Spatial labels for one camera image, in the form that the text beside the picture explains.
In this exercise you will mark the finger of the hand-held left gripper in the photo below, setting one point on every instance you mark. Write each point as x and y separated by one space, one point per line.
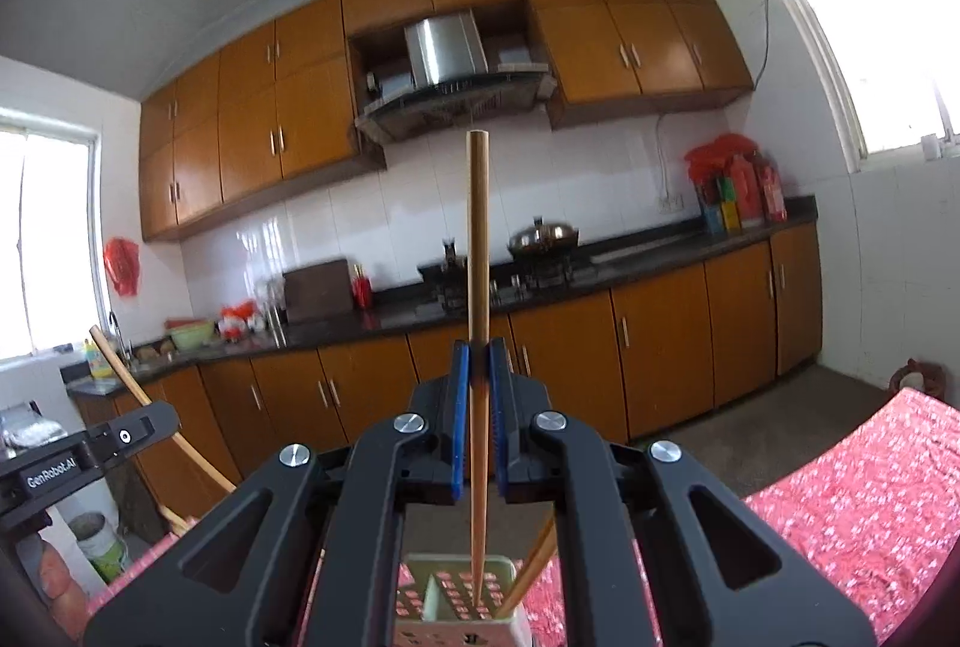
139 429

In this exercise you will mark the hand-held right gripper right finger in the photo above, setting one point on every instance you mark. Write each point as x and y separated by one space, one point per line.
501 426

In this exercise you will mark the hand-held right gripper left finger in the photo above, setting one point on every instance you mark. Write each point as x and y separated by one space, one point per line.
459 426

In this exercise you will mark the wooden chopstick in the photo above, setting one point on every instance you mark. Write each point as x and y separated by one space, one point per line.
536 561
120 366
478 287

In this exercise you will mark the green perforated chopstick holder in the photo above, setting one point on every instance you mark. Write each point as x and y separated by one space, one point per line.
450 617

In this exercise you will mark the person's left hand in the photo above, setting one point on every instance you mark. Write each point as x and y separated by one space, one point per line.
60 576

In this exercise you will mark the yellow detergent bottle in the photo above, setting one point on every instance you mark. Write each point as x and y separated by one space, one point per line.
98 362

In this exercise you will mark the white plastic bucket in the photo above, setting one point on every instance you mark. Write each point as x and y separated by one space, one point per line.
101 546

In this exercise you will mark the metal faucet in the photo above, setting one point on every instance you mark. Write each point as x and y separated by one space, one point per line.
118 332

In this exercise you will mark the green basin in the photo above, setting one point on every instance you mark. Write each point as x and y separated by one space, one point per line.
193 336

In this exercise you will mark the black kitchen countertop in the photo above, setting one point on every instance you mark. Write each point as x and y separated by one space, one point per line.
390 317

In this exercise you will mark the red and white plastic bag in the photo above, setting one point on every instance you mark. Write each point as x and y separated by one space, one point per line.
238 321

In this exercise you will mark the black gas stove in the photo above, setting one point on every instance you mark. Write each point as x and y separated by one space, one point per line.
540 280

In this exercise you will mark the red hanging plastic bag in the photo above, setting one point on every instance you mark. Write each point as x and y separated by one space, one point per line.
122 265

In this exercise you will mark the red bottle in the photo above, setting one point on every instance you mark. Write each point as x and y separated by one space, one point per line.
361 291

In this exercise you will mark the wooden lower kitchen cabinets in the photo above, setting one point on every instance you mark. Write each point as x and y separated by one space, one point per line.
660 347

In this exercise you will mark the wooden kitchen cabinets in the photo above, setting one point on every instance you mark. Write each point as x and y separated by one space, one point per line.
600 32
660 347

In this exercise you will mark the wok with metal lid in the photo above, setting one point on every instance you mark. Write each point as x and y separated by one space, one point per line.
544 238

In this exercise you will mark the dark wooden cutting board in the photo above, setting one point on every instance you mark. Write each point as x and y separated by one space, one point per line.
316 291

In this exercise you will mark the window beside sink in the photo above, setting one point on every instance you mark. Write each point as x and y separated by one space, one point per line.
45 242

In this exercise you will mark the cluster of condiment bottles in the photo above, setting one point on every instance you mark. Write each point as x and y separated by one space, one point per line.
739 190

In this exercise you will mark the red floral tablecloth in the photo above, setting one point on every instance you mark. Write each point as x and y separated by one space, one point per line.
847 504

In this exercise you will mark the steel range hood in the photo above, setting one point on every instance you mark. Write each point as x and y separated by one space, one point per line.
442 70

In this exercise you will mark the wooden upper kitchen cabinets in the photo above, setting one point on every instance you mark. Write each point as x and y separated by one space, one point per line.
600 32

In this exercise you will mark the small white cup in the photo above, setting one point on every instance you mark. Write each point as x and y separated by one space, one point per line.
931 147

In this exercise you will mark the window with white cup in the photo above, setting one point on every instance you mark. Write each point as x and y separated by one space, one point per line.
877 17

